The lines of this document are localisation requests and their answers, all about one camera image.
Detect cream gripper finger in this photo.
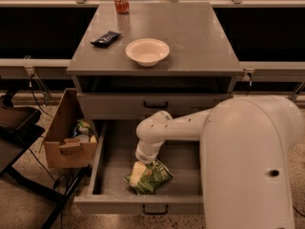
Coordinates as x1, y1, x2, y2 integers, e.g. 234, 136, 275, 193
130, 161, 146, 187

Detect green jalapeno chip bag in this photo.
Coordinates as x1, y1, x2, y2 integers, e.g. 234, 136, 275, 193
123, 159, 173, 195

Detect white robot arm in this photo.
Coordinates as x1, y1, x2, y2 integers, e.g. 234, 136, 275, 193
135, 95, 304, 229

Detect open grey middle drawer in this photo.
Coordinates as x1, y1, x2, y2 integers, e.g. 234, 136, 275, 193
73, 119, 205, 216

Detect closed grey upper drawer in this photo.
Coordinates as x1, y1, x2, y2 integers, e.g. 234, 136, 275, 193
77, 93, 233, 120

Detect grey drawer cabinet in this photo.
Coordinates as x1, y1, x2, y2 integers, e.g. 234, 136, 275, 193
67, 2, 242, 135

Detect snack bags in box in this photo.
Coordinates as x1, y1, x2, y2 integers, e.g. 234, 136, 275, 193
71, 119, 93, 142

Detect cardboard box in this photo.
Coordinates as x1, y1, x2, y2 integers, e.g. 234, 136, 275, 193
44, 89, 97, 168

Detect white paper bowl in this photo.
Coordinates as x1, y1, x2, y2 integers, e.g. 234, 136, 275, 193
125, 38, 170, 67

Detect black folding table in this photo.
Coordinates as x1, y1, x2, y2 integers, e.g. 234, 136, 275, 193
0, 87, 89, 229

